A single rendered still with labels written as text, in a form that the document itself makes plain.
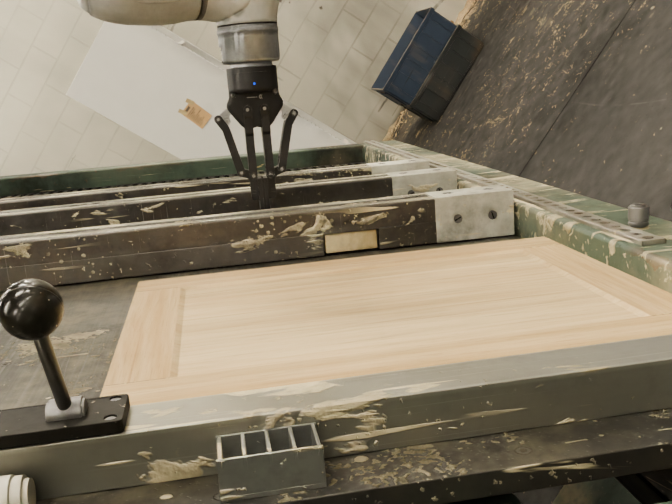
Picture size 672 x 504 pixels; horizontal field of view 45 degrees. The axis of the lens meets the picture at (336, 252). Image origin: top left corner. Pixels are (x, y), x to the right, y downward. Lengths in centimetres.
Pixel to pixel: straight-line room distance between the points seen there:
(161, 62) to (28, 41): 177
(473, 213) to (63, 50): 530
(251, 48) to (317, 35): 503
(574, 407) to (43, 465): 38
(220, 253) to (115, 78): 373
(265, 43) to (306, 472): 78
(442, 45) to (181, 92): 169
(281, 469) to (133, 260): 70
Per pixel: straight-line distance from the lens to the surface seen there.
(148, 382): 72
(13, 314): 51
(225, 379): 70
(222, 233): 118
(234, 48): 120
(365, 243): 121
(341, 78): 626
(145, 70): 484
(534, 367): 63
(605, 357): 65
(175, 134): 486
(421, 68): 528
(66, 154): 643
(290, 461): 54
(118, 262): 120
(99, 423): 57
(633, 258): 96
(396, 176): 150
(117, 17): 116
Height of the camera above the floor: 140
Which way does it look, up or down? 14 degrees down
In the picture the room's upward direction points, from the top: 61 degrees counter-clockwise
